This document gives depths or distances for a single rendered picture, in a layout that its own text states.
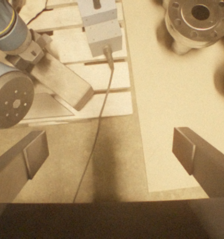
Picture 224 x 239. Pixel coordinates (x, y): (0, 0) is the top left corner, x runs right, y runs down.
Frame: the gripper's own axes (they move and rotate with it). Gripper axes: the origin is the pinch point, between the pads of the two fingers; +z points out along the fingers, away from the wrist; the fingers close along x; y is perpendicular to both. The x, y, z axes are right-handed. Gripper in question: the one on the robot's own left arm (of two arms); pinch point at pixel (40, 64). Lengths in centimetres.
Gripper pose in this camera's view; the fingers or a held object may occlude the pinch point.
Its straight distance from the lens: 74.2
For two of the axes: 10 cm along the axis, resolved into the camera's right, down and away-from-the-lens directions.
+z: 0.5, 1.4, 9.9
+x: -6.2, 7.8, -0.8
